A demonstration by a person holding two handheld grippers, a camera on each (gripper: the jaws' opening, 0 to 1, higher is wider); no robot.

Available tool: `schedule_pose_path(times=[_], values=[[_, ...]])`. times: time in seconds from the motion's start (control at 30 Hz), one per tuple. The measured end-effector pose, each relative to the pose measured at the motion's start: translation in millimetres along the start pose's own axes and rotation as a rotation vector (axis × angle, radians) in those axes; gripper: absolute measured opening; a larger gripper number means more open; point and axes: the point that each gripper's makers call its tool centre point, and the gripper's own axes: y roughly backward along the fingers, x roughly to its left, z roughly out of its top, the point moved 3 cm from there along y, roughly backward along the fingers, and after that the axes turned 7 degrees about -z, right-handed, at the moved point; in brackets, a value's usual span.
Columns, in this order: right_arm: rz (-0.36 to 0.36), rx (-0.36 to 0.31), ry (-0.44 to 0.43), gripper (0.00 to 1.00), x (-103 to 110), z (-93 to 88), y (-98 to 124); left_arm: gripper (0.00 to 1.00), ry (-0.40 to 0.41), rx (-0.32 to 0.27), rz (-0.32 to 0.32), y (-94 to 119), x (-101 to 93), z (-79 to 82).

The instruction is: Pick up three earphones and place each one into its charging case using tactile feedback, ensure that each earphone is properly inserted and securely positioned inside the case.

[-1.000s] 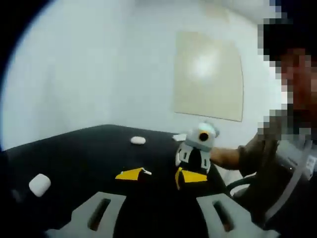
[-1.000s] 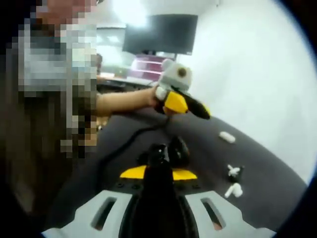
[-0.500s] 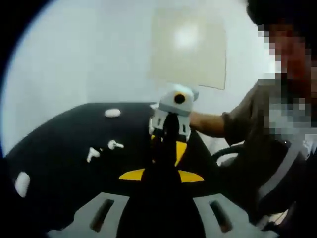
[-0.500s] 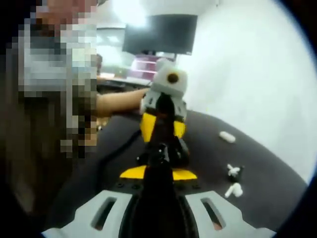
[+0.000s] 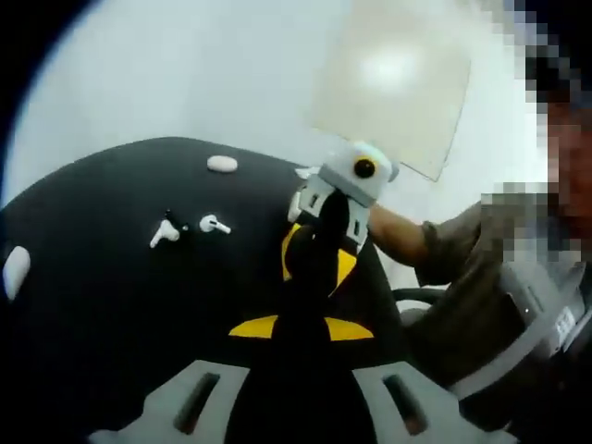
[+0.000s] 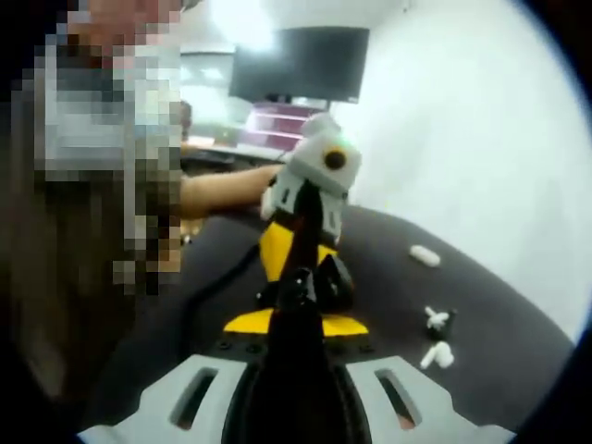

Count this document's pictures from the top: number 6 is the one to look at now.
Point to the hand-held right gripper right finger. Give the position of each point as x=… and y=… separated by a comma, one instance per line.
x=444, y=411

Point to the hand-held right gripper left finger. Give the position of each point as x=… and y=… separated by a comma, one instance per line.
x=148, y=411

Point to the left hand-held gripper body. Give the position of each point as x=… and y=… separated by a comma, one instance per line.
x=314, y=162

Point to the white earphone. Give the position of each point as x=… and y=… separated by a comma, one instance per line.
x=441, y=353
x=437, y=319

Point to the white oval charging case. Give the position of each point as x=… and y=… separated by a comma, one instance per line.
x=424, y=255

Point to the purple lit screen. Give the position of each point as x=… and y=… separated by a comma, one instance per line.
x=277, y=125

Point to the black monitor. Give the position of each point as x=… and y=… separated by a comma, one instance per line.
x=300, y=65

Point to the white background desk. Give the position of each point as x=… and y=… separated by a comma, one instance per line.
x=217, y=147

